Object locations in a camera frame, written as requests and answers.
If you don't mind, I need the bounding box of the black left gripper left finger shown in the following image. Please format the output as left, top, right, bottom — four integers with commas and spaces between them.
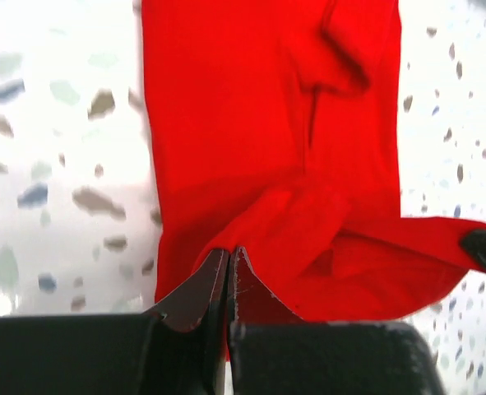
0, 249, 229, 394

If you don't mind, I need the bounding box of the red t shirt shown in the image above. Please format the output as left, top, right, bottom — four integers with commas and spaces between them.
139, 0, 486, 363

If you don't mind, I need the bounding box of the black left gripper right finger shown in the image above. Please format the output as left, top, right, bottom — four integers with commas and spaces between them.
228, 247, 445, 395

